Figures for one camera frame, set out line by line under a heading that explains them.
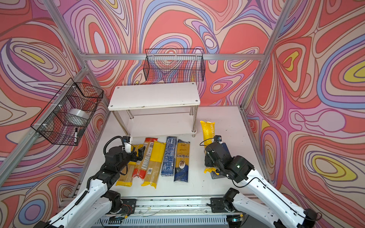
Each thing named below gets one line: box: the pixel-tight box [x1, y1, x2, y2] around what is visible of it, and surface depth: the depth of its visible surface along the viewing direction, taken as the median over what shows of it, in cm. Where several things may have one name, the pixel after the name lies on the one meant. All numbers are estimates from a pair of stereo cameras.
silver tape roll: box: [67, 108, 91, 121], surface depth 75 cm
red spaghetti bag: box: [132, 137, 158, 180], surface depth 87 cm
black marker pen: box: [74, 127, 78, 144], surface depth 74 cm
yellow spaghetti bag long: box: [140, 140, 167, 190], surface depth 88 cm
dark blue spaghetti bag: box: [173, 139, 191, 183], surface depth 89 cm
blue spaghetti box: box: [160, 136, 177, 177], surface depth 90 cm
